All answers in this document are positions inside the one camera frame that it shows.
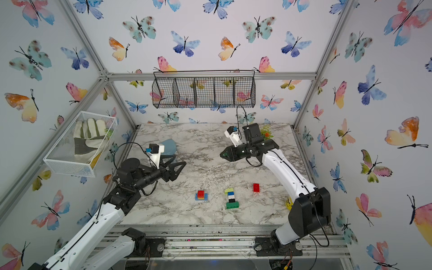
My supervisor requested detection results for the work glove white grey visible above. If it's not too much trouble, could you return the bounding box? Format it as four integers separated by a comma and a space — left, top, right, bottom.
73, 118, 108, 164

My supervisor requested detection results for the blue long lego brick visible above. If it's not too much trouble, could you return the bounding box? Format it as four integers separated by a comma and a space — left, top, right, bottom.
195, 193, 208, 201

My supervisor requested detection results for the yellow cup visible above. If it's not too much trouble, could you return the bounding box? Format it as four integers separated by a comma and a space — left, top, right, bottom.
285, 198, 294, 211

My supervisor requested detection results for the white pot with flowers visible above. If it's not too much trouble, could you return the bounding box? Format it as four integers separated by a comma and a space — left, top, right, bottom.
260, 124, 273, 140

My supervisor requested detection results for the light blue dustpan scoop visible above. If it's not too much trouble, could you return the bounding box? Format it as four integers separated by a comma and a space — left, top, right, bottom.
161, 139, 177, 155

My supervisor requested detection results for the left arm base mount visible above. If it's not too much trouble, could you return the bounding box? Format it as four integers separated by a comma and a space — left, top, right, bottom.
121, 228, 166, 258

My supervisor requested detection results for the white wire wall basket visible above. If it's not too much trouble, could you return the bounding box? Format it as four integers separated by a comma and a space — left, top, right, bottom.
43, 111, 118, 178

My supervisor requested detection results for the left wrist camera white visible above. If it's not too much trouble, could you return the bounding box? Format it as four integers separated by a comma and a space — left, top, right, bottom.
146, 144, 165, 169

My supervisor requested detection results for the green long lego brick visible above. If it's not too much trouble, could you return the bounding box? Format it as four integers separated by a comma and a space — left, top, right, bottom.
226, 201, 240, 209

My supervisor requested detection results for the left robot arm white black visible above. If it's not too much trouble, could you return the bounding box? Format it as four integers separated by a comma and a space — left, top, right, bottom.
30, 155, 186, 270

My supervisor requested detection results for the lime green lego brick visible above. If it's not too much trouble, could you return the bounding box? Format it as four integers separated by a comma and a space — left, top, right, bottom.
225, 188, 234, 195

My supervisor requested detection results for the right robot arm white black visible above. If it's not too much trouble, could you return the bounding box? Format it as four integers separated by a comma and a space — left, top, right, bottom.
220, 123, 331, 248

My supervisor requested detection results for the black wire wall basket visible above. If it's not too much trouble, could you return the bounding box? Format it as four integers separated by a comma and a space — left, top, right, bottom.
150, 69, 256, 110

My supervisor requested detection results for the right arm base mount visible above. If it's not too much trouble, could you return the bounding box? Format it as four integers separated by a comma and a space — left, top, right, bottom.
253, 231, 303, 257

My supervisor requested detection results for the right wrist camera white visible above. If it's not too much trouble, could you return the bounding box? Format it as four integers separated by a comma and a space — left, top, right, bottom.
224, 126, 243, 147

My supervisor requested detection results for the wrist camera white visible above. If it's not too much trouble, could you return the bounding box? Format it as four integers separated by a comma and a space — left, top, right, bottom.
146, 144, 165, 169
224, 126, 243, 147

